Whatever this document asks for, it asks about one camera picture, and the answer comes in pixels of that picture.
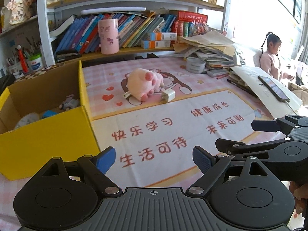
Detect pink printed cup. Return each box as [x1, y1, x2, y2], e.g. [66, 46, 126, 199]
[98, 18, 120, 55]

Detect grey tape roll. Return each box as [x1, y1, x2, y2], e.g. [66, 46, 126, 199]
[186, 57, 206, 74]

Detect person's right hand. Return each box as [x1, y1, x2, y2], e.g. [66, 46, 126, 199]
[290, 181, 308, 222]

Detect pink white rabbit doll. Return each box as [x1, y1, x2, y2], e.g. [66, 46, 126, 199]
[6, 0, 33, 25]

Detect white jar with green lid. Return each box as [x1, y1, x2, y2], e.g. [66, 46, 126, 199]
[26, 54, 44, 72]

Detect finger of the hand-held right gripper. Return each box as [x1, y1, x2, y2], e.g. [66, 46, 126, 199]
[215, 138, 290, 162]
[251, 115, 308, 136]

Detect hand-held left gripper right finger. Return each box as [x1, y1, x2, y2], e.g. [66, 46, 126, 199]
[185, 145, 275, 196]

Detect pencil cup with pens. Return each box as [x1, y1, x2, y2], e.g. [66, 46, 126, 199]
[6, 53, 25, 75]

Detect yellow cardboard box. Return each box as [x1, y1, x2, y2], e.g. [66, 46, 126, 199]
[0, 60, 101, 181]

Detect grey pencil case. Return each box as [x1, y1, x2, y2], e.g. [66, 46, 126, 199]
[207, 69, 229, 78]

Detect orange white carton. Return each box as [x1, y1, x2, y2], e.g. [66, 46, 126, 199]
[147, 31, 177, 41]
[141, 39, 171, 49]

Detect thick red book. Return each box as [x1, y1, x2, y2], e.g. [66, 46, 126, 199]
[177, 11, 208, 22]

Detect yellow tape roll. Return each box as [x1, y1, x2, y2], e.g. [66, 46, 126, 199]
[14, 112, 40, 130]

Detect black smartphone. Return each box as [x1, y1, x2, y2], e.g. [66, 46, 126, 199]
[258, 75, 290, 102]

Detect wooden bookshelf with white frame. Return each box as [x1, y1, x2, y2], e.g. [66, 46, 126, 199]
[36, 0, 233, 62]

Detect pink plush pig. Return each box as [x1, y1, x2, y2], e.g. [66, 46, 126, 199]
[127, 68, 164, 102]

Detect white printed desk mat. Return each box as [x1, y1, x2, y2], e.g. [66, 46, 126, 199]
[91, 89, 299, 188]

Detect pink checkered cloth desktop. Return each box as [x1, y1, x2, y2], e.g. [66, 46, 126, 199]
[0, 56, 308, 222]

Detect colourful candy bag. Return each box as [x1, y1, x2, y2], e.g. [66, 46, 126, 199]
[190, 21, 210, 35]

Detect small white charger plug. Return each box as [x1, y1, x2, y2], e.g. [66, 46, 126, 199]
[160, 90, 176, 104]

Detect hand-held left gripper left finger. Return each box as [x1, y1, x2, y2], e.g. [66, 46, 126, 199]
[36, 146, 123, 196]

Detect black pen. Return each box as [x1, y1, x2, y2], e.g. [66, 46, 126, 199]
[227, 78, 257, 97]

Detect white shelf unit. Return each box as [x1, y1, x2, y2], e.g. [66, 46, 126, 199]
[0, 14, 49, 77]

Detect small blue object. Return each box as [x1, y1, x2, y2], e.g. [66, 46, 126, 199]
[42, 110, 58, 119]

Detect thick white book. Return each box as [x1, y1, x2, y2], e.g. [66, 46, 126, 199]
[49, 14, 78, 38]

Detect white paper board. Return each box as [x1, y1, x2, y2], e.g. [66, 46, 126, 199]
[229, 66, 303, 112]

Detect row of colourful books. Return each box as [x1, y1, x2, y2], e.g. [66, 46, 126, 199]
[54, 13, 179, 55]

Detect black flat cases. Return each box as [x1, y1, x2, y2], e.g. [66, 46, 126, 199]
[55, 50, 82, 63]

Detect red tassel ornament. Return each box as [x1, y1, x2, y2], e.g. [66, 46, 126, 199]
[16, 44, 29, 74]

